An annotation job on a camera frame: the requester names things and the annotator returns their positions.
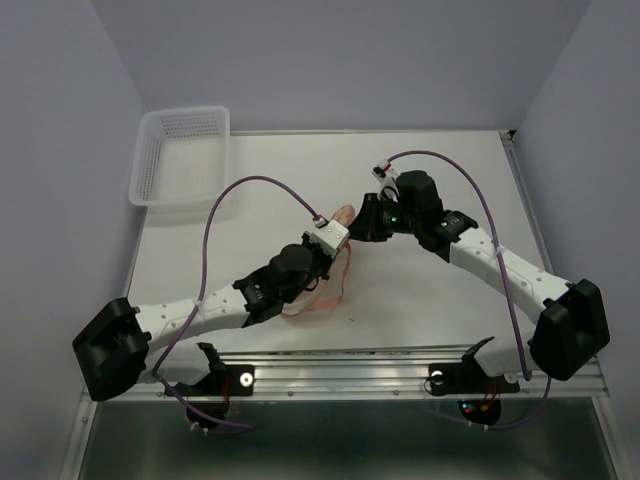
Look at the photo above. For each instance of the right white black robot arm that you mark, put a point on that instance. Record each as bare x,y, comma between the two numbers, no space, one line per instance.
570,326

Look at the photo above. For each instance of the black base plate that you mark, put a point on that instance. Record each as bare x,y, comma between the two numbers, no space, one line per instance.
465,379
232,381

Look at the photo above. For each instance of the aluminium mounting rail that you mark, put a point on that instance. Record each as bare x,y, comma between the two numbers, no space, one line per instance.
370,374

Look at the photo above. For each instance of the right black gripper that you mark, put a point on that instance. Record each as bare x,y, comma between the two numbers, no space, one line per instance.
365,224

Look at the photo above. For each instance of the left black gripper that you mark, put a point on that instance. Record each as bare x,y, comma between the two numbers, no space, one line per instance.
327,260

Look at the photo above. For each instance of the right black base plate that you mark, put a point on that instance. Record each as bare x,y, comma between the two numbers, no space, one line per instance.
465,379

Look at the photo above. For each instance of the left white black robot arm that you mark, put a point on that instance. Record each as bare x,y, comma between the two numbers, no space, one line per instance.
124,345

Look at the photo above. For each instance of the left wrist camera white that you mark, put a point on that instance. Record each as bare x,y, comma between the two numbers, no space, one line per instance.
330,236

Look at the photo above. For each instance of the white perforated plastic basket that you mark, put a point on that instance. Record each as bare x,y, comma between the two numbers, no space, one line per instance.
181,157

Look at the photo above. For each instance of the floral mesh laundry bag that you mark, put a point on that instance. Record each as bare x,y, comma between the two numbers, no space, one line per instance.
327,294

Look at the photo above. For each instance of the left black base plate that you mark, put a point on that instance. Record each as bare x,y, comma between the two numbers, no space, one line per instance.
232,381

